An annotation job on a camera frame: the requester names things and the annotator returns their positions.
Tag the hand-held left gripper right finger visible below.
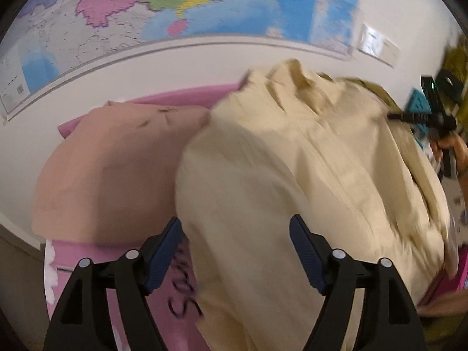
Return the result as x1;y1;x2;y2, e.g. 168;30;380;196
290;215;428;351

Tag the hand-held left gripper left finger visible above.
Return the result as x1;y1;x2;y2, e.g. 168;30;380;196
43;217;182;351

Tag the colourful wall map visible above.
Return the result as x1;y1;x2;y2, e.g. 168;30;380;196
0;0;362;118

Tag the person's right hand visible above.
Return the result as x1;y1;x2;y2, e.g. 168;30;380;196
431;132;468;167

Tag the cream garment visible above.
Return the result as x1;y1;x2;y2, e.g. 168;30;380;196
175;58;459;351

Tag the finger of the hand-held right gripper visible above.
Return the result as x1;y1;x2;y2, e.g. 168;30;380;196
388;111;439;125

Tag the olive brown garment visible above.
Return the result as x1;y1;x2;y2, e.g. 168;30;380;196
353;78;445;205

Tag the yellow black patterned cloth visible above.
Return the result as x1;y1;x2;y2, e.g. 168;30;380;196
424;317;468;343

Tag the teal plastic basket rack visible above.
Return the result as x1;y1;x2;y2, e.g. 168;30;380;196
407;89;436;150

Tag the white wall socket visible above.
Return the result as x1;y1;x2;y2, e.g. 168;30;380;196
358;23;400;67

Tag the pale pink garment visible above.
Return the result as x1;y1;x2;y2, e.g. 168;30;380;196
31;100;213;245

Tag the tan cloth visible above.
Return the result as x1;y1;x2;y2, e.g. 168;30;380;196
417;292;468;319

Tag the pink table cover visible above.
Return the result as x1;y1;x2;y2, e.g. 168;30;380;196
44;83;468;351

